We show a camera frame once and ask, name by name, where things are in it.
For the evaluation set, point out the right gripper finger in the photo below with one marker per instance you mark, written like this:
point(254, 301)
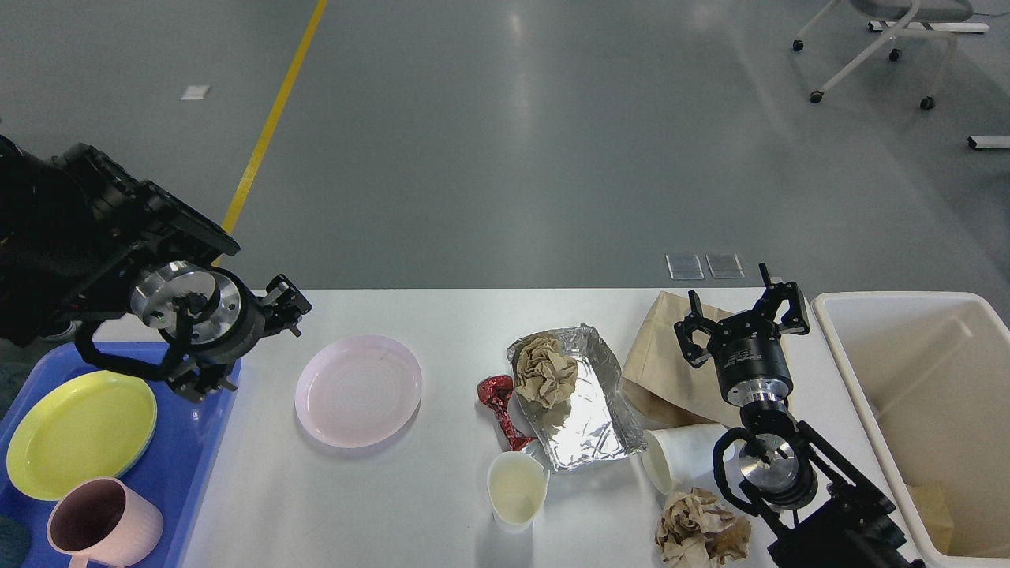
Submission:
point(694, 320)
point(780, 310)

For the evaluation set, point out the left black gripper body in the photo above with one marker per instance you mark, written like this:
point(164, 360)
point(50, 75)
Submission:
point(222, 319)

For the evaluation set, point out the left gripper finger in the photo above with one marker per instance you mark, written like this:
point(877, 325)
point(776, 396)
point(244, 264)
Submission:
point(283, 306)
point(195, 379)

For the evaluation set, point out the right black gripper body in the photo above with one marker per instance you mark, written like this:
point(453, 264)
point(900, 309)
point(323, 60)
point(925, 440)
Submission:
point(749, 360)

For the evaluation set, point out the pink plate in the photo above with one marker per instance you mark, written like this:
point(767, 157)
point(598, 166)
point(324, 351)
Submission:
point(358, 392)

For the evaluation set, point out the pink mug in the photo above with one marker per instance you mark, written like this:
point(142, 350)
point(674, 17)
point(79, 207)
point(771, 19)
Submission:
point(102, 521)

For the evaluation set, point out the grey-green mug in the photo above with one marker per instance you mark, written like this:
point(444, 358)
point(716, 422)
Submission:
point(15, 542)

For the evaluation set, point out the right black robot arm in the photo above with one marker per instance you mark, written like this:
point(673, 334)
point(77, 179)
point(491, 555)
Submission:
point(821, 509)

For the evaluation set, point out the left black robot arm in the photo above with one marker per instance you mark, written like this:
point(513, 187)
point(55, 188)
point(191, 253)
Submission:
point(84, 242)

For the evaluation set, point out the brown paper bag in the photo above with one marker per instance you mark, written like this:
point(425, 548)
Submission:
point(662, 385)

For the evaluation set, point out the left floor socket plate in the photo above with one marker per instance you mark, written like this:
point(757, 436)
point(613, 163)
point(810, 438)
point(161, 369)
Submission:
point(685, 267)

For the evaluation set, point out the floor socket plate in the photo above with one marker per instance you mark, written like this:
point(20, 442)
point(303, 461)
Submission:
point(685, 267)
point(725, 266)

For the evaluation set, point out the right floor socket plate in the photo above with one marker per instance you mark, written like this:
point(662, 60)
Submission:
point(725, 266)

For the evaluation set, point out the yellow plate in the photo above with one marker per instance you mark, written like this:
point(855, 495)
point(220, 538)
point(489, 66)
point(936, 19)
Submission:
point(96, 425)

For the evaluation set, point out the white paper cup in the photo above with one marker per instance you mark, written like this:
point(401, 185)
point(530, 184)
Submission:
point(676, 458)

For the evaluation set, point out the aluminium foil tray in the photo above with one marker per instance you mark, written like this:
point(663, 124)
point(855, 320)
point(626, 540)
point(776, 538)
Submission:
point(595, 424)

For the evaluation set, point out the white plastic bin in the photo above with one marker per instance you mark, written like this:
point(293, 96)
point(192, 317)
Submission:
point(928, 374)

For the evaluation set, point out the crumpled brown paper in foil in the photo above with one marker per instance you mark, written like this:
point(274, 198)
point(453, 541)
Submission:
point(544, 373)

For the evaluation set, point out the crumpled brown paper ball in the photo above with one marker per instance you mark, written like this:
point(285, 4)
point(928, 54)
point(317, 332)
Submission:
point(696, 529)

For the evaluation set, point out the red foil wrapper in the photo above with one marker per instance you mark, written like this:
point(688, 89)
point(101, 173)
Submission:
point(495, 393)

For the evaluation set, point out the cream cup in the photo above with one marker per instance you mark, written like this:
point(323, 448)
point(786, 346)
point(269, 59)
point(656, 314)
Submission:
point(517, 485)

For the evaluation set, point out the brown paper in bin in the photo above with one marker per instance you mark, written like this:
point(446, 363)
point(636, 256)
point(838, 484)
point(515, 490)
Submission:
point(932, 507)

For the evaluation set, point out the white floor bar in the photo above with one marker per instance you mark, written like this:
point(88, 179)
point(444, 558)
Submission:
point(979, 143)

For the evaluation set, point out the white bar behind chair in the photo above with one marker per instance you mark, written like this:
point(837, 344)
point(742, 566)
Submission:
point(967, 28)

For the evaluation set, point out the white office chair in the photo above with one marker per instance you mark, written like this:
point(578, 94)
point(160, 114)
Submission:
point(905, 12)

